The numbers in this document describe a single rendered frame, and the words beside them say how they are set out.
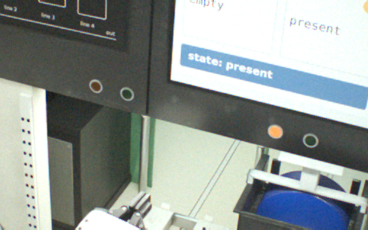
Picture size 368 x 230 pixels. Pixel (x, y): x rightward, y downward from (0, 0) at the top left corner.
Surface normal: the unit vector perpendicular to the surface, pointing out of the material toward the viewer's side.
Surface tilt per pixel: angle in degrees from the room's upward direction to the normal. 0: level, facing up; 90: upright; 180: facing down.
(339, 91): 90
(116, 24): 90
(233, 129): 90
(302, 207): 91
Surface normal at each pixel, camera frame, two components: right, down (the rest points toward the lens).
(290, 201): -0.36, 0.47
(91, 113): 0.06, -0.85
